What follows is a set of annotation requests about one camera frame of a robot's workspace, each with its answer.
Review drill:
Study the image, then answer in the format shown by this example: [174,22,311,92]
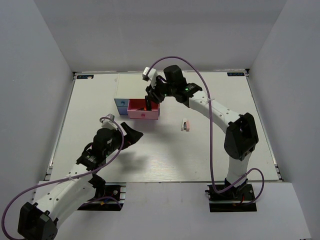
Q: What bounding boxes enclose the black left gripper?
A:
[104,122,143,157]

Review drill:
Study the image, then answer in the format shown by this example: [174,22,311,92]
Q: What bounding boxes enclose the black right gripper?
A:
[146,76,177,104]

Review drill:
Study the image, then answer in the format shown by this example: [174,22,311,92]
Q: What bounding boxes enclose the pink highlighter black body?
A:
[145,97,152,111]

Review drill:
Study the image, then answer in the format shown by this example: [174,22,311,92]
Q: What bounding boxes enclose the pink drawer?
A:
[127,99,160,120]

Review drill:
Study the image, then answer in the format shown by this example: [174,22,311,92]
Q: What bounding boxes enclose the dark blue drawer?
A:
[117,106,128,115]

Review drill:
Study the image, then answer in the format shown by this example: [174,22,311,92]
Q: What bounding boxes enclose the light blue drawer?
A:
[114,98,129,108]

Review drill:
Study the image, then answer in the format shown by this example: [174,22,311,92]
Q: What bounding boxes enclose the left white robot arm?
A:
[17,117,143,240]

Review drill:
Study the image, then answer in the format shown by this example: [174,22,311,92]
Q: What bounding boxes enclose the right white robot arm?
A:
[142,65,259,200]

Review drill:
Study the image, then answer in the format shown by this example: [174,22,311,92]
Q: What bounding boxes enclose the white drawer organizer cabinet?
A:
[114,73,151,100]

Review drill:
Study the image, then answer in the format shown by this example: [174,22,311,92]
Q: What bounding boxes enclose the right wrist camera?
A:
[142,67,158,88]

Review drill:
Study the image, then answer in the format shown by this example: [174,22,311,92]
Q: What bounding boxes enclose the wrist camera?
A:
[142,67,158,88]
[99,114,118,130]

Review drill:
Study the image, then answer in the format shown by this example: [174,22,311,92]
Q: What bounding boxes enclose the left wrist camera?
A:
[99,114,118,130]

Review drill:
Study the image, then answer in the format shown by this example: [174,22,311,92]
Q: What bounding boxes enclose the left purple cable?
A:
[1,116,125,240]

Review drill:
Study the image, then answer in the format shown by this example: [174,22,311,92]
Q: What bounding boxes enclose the purple cable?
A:
[1,116,125,240]
[147,56,265,206]

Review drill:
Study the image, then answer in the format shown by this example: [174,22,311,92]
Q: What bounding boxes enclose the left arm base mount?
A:
[77,183,127,212]

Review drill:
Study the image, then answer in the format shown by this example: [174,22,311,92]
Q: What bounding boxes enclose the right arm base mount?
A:
[204,184,257,213]

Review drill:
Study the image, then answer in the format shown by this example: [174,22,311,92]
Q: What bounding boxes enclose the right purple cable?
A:
[147,56,265,206]

